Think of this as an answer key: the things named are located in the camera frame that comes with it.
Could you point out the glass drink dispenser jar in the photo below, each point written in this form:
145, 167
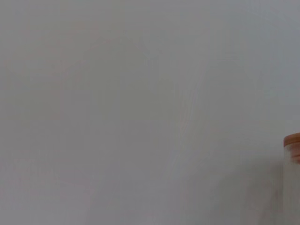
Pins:
293, 187

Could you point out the round bamboo jar lid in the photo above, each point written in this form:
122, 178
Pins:
293, 140

